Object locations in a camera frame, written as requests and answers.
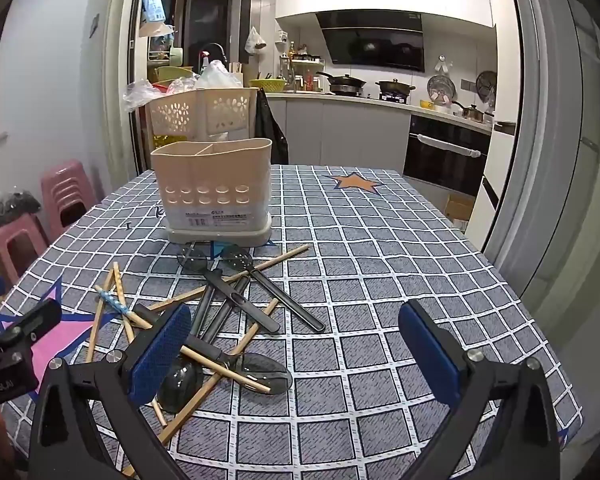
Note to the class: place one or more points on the low pink plastic stool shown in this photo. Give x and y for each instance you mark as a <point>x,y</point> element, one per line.
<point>20,245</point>

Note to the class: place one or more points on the black wok with lid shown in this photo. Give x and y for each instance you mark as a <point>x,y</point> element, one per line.
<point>347,82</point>

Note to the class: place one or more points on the beige plastic utensil holder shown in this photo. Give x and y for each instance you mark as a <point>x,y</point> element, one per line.
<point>212,190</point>

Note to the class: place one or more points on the black built-in oven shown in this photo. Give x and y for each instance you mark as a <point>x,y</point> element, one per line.
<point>447,147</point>

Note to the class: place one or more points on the small metal pot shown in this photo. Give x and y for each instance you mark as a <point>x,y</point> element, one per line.
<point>472,111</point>

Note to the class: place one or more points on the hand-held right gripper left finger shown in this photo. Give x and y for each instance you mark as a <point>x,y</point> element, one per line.
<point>160,355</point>

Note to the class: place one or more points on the large black serving spoon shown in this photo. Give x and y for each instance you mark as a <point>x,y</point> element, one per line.
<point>267,372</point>

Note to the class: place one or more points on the yellow colander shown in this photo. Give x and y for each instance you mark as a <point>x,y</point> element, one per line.
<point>267,82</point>

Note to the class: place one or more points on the tall pink plastic stool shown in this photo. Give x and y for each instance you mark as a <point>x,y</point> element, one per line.
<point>67,192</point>

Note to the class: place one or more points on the black hanging bag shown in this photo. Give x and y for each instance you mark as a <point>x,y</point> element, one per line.
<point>271,125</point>

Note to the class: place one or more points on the cardboard box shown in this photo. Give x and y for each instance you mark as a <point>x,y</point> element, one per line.
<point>457,207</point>

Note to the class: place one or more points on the grey checked tablecloth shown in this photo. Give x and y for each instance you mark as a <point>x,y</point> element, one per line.
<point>380,260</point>

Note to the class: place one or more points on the black range hood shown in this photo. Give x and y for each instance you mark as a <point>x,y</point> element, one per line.
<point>375,40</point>

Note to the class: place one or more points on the bunch of wooden chopsticks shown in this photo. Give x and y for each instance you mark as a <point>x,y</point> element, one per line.
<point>230,280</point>

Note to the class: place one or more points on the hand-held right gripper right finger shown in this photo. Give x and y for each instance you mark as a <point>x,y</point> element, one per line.
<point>430,355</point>

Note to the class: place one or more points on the white hanging plastic bag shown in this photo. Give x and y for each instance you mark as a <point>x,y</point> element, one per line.
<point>254,40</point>

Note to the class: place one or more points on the clear crumpled plastic bag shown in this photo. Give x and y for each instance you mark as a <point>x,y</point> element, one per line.
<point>142,94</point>

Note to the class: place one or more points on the blue packet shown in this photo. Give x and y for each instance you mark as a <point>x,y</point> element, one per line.
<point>152,5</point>

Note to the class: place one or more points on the round metal strainer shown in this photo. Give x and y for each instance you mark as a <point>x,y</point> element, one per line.
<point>441,88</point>

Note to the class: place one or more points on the grey sliding door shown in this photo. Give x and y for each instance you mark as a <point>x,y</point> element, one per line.
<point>545,135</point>

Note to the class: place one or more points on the grey kitchen counter cabinet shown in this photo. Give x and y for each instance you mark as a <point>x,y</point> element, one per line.
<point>340,130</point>

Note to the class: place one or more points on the black soup ladle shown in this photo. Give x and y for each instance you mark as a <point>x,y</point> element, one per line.
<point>180,385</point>

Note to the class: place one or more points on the beige perforated basket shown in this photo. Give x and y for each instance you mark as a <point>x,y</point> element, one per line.
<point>202,112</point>

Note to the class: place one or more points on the small black plastic spoon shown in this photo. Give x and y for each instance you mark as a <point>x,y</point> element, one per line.
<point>240,302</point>

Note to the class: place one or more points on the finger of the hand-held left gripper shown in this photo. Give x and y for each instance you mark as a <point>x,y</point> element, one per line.
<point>32,322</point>

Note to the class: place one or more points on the black bag on stool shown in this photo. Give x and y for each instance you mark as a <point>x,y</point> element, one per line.
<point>12,205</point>

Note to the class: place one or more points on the black frying pan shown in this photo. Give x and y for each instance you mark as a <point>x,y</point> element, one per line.
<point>395,87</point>

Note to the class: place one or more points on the white plastic bag in basket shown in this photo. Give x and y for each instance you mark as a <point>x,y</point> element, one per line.
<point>214,75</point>

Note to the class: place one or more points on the black slotted spoon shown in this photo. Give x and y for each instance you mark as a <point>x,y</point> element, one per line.
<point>285,300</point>

